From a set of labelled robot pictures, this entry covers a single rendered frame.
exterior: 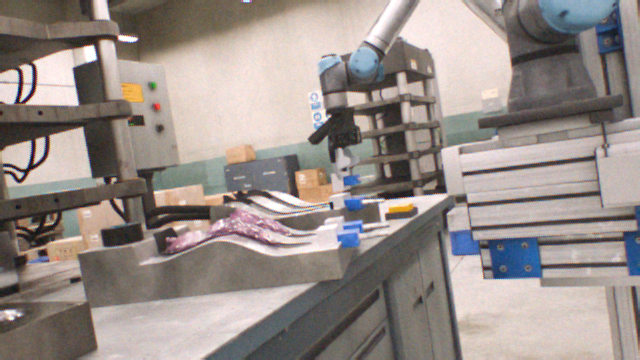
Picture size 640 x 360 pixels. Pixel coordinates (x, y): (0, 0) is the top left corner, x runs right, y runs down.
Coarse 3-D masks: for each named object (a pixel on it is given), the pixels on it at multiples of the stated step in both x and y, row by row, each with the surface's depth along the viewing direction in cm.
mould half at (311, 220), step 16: (272, 192) 155; (224, 208) 134; (240, 208) 133; (272, 208) 140; (288, 208) 143; (304, 208) 142; (336, 208) 122; (368, 208) 136; (288, 224) 126; (304, 224) 124; (320, 224) 123
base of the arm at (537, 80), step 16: (560, 48) 88; (576, 48) 89; (512, 64) 94; (528, 64) 90; (544, 64) 88; (560, 64) 88; (576, 64) 88; (512, 80) 94; (528, 80) 90; (544, 80) 88; (560, 80) 87; (576, 80) 88; (512, 96) 94; (528, 96) 89; (544, 96) 87; (560, 96) 87; (576, 96) 86; (592, 96) 88
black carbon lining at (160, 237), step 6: (168, 228) 113; (156, 234) 109; (162, 234) 112; (168, 234) 113; (174, 234) 114; (282, 234) 109; (294, 234) 113; (300, 234) 113; (306, 234) 112; (312, 234) 112; (156, 240) 109; (162, 240) 111; (162, 246) 111; (276, 246) 98; (282, 246) 101; (288, 246) 102; (294, 246) 98; (162, 252) 110; (180, 252) 102
